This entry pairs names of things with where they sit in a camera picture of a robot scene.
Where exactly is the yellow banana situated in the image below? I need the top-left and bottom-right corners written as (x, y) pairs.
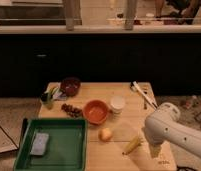
top-left (122, 136), bottom-right (143, 155)

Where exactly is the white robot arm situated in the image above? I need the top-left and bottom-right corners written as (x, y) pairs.
top-left (144, 102), bottom-right (201, 158)

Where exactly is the orange red bowl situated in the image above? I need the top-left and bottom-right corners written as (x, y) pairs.
top-left (83, 100), bottom-right (109, 125)

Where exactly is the dark maroon bowl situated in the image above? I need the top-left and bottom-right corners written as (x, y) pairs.
top-left (60, 77), bottom-right (81, 96)

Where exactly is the yellow round fruit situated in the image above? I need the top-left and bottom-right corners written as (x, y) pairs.
top-left (99, 128), bottom-right (112, 142)

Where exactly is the white cup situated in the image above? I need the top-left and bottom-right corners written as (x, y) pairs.
top-left (110, 96), bottom-right (125, 114)

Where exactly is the dark grape bunch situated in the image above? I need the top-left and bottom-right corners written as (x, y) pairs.
top-left (61, 103), bottom-right (83, 118)

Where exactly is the green plastic tray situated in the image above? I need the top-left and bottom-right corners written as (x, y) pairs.
top-left (13, 118), bottom-right (87, 171)

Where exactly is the grey sponge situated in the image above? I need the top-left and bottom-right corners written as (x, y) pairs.
top-left (30, 133), bottom-right (49, 156)

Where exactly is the green toy vegetable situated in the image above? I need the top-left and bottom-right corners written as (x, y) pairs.
top-left (40, 87), bottom-right (59, 110)

